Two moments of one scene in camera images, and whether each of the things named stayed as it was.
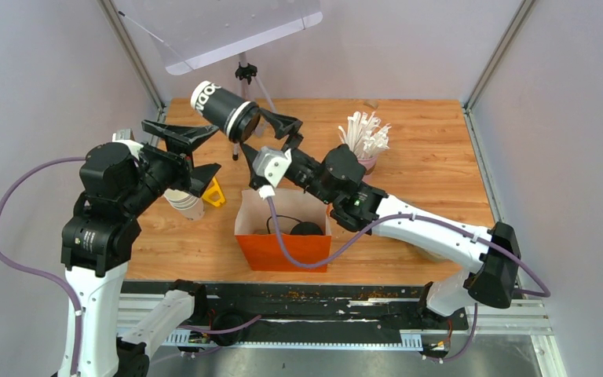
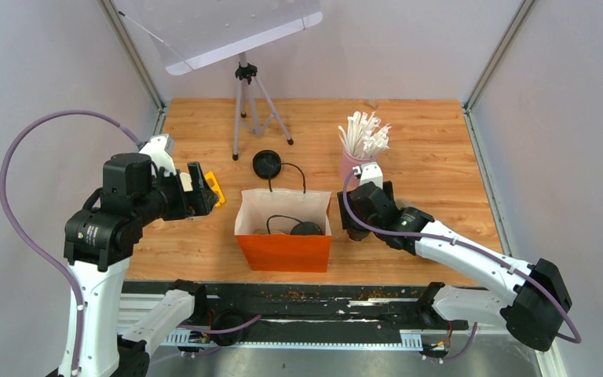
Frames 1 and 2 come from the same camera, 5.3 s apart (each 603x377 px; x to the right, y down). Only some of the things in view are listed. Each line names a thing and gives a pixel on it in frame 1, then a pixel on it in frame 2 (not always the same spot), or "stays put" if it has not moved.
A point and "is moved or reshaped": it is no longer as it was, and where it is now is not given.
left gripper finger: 180,138 to 207,198
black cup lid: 306,228 stays put
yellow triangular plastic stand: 213,188 stays put
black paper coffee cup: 232,115 is moved or reshaped
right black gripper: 284,126 to 343,214
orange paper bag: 257,236 stays put
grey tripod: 246,71 stays put
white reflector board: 186,31 stays put
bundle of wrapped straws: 364,136 stays put
